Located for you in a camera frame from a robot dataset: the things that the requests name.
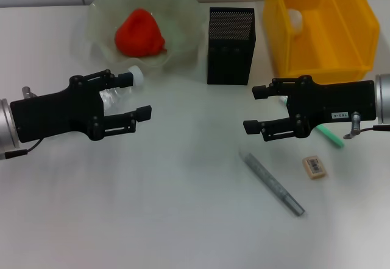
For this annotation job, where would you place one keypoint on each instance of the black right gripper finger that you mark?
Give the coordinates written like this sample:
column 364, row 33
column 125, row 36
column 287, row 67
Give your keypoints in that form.
column 251, row 127
column 259, row 92

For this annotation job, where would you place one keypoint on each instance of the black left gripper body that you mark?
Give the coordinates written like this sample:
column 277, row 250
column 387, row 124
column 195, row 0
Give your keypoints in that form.
column 55, row 113

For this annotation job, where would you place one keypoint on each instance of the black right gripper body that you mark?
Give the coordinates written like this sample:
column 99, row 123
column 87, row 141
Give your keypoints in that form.
column 329, row 101

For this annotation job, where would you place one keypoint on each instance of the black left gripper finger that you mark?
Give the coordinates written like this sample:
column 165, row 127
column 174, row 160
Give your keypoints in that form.
column 125, row 80
column 143, row 113

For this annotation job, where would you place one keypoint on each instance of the clear green-label water bottle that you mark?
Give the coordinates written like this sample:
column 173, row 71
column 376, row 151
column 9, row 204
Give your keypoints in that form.
column 137, row 77

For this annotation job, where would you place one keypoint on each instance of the white paper ball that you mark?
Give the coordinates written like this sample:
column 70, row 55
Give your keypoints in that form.
column 295, row 21

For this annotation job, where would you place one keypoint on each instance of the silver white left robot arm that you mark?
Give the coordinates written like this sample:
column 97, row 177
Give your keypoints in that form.
column 7, row 129

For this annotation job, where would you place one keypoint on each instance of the green pen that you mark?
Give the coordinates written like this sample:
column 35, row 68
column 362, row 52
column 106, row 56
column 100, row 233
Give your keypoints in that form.
column 330, row 136

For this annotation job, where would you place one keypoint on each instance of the black mesh pen holder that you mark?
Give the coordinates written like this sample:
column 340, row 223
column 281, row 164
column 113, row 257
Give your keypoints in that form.
column 230, row 53

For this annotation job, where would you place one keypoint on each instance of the grey pen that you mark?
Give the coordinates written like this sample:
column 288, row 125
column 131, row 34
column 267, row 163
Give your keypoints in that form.
column 274, row 187

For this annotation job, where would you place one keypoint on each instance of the beige eraser with barcode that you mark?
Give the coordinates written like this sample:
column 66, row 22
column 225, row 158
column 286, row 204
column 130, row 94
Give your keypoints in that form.
column 314, row 168

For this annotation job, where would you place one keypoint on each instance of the green glass fruit plate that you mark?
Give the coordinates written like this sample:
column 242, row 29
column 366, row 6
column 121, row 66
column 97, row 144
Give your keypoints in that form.
column 182, row 22

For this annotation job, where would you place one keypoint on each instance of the yellow plastic bin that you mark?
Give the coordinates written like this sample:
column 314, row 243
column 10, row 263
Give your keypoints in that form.
column 329, row 47

